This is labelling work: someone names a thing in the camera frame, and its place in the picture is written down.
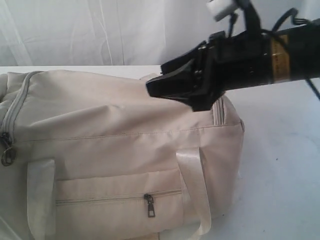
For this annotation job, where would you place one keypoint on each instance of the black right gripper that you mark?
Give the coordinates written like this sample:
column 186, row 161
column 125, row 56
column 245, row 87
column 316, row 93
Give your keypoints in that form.
column 232, row 63

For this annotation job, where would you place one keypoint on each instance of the beige duffel bag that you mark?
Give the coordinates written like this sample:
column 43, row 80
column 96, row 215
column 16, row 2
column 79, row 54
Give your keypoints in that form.
column 85, row 156

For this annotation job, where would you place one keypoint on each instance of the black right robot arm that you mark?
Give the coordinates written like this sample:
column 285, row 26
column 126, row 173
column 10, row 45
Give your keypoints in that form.
column 201, row 76

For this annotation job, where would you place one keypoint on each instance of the white backdrop curtain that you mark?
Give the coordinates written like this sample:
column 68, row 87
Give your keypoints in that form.
column 101, row 32

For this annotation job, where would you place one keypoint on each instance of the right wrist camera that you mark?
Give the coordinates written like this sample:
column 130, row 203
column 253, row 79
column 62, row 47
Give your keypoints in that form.
column 219, row 9

